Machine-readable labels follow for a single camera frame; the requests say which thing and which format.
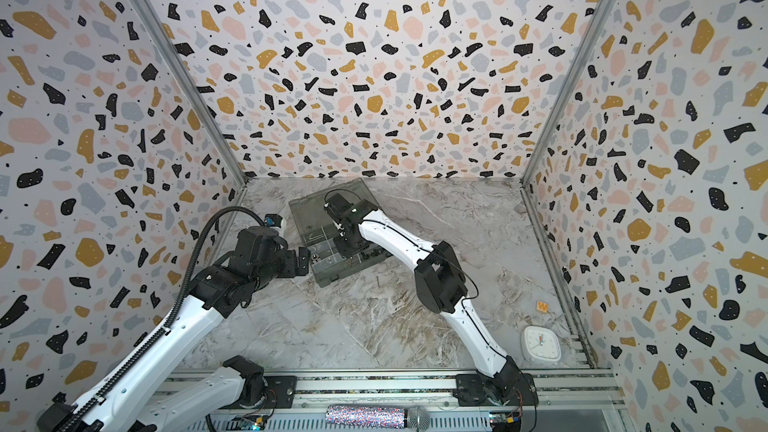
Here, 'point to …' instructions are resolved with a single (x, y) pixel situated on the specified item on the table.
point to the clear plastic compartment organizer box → (318, 231)
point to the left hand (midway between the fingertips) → (293, 249)
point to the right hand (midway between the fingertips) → (344, 245)
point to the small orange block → (541, 306)
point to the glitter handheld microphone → (416, 418)
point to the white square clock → (540, 345)
